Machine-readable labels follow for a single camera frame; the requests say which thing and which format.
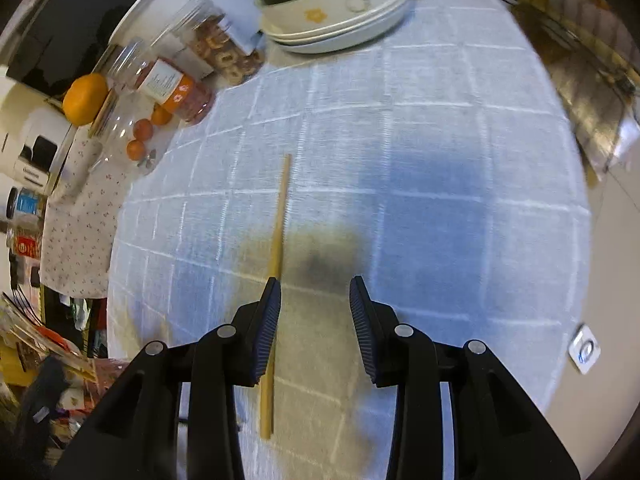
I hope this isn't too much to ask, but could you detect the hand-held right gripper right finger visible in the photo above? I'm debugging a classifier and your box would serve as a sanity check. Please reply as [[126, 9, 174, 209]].
[[348, 274, 582, 480]]

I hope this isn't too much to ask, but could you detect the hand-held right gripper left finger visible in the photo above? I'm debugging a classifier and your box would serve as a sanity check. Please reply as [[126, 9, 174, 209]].
[[52, 277, 283, 480]]

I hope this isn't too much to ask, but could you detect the light bamboo chopstick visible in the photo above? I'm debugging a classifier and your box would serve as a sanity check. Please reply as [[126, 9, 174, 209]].
[[259, 153, 293, 439]]

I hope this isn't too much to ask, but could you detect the grey checked tablecloth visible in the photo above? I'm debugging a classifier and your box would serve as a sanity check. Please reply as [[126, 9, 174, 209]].
[[106, 0, 593, 480]]

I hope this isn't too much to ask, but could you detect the floral cabinet cover cloth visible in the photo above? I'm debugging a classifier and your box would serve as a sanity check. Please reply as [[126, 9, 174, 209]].
[[39, 125, 132, 302]]

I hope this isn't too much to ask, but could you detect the gold patterned box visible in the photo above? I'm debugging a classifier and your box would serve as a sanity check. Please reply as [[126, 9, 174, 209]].
[[0, 305, 97, 378]]

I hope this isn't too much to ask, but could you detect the white square floor fitting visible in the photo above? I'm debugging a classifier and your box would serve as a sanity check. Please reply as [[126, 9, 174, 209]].
[[569, 324, 602, 374]]

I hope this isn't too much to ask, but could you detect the round glass jar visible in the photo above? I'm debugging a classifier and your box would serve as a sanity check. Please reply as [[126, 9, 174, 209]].
[[87, 85, 174, 177]]

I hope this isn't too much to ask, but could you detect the red label jar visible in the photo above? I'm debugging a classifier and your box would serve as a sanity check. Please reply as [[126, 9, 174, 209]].
[[7, 230, 44, 262]]

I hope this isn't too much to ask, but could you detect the plastic jar of red snacks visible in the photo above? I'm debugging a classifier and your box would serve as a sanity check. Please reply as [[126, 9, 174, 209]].
[[106, 42, 217, 126]]

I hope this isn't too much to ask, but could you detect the blue label clear jar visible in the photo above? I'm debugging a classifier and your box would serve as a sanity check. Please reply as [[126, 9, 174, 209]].
[[7, 187, 49, 231]]

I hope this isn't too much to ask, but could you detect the large orange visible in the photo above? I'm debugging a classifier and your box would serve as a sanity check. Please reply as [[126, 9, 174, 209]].
[[62, 73, 110, 126]]

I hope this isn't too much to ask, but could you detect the white air fryer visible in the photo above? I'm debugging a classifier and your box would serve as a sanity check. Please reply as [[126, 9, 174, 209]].
[[0, 76, 77, 197]]

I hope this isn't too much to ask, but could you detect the stack of cream bowls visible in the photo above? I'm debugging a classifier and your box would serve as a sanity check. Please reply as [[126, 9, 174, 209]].
[[254, 0, 414, 55]]

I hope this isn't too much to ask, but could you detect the black microwave oven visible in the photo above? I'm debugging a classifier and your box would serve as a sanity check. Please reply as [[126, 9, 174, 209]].
[[0, 0, 168, 97]]

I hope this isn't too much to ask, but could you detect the plastic jar of ring snacks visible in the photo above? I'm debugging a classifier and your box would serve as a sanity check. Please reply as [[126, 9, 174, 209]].
[[169, 0, 267, 86]]

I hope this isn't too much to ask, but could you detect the black wire rack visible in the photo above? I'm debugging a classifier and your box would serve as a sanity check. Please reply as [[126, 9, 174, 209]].
[[492, 0, 640, 182]]

